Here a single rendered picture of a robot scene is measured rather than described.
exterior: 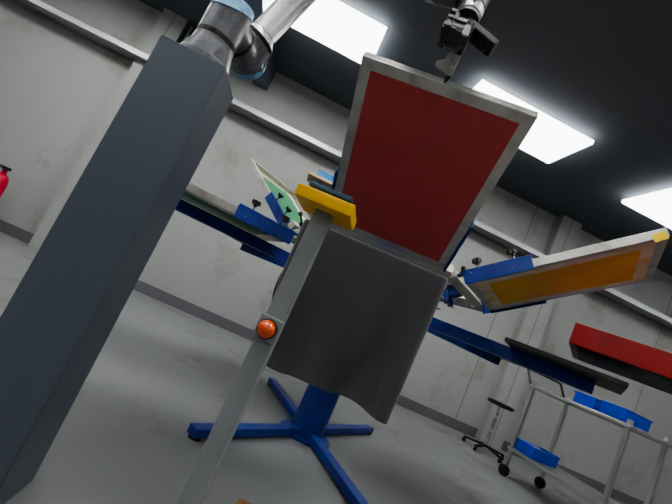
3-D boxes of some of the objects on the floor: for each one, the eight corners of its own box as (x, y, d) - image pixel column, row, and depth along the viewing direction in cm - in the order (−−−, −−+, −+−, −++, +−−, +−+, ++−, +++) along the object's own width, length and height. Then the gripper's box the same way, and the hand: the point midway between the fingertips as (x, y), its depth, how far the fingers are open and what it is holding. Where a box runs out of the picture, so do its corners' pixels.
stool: (515, 470, 408) (533, 418, 416) (477, 454, 405) (496, 401, 413) (491, 451, 456) (508, 405, 463) (457, 436, 452) (475, 390, 460)
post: (139, 738, 62) (378, 204, 75) (28, 664, 65) (276, 163, 78) (197, 631, 84) (374, 231, 97) (111, 579, 86) (295, 197, 99)
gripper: (441, 43, 125) (421, 82, 117) (462, -23, 107) (441, 18, 99) (466, 52, 124) (448, 92, 116) (492, -13, 106) (473, 29, 98)
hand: (454, 61), depth 107 cm, fingers open, 14 cm apart
